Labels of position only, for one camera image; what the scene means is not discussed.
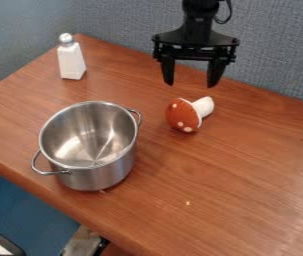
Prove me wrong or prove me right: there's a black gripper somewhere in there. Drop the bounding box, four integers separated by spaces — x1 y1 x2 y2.
152 27 239 88

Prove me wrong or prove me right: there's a red and white toy mushroom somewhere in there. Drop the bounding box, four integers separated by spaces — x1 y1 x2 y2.
165 96 215 133

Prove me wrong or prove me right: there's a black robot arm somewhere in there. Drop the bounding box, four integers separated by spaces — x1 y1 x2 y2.
152 0 239 88

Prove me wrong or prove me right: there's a stainless steel pot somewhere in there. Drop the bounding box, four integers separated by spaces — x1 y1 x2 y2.
30 101 143 191

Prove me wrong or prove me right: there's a white salt shaker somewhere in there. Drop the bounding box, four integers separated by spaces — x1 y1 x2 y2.
57 33 86 80

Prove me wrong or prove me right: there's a grey table leg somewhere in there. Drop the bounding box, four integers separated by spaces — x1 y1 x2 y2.
60 225 109 256

